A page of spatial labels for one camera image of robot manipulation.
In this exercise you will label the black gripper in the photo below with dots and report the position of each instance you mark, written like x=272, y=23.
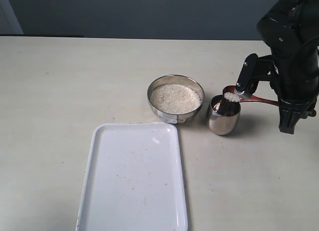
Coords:
x=295, y=81

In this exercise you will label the brown wooden spoon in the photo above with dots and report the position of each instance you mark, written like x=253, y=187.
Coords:
x=250, y=98

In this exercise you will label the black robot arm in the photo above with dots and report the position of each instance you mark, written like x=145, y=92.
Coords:
x=291, y=30

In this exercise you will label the small steel cup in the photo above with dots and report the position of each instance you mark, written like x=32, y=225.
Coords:
x=222, y=117

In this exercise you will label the steel bowl of rice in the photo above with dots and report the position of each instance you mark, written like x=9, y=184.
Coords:
x=175, y=98

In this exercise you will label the white plastic tray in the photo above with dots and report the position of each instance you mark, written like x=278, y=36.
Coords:
x=133, y=180

